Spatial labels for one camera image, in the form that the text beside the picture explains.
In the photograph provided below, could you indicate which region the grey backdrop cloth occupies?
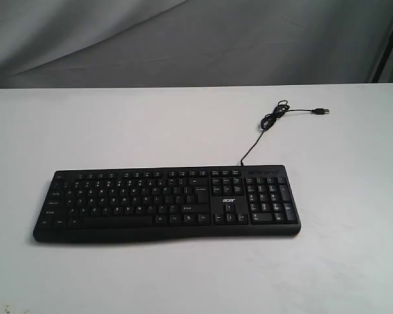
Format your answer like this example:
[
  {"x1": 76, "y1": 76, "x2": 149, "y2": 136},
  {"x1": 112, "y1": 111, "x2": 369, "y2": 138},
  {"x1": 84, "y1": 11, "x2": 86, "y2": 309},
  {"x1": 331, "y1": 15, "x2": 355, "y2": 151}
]
[{"x1": 0, "y1": 1, "x2": 393, "y2": 88}]

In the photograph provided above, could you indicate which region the black USB cable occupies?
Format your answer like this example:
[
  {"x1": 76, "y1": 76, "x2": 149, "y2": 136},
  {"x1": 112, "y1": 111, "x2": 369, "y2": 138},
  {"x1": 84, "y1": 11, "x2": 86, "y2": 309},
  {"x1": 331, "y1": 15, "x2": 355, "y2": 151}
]
[{"x1": 239, "y1": 99, "x2": 331, "y2": 166}]

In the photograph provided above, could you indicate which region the black acer keyboard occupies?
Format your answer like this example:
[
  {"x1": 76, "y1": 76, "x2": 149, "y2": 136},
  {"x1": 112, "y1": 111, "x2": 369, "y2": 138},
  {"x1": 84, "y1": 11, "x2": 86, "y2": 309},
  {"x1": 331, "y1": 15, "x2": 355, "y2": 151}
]
[{"x1": 33, "y1": 165, "x2": 301, "y2": 243}]

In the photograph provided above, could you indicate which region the black stand pole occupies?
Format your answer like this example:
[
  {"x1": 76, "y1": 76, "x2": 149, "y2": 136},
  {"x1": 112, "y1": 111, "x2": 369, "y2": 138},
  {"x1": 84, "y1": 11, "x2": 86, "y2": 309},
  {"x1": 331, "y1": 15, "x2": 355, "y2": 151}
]
[{"x1": 371, "y1": 29, "x2": 393, "y2": 83}]

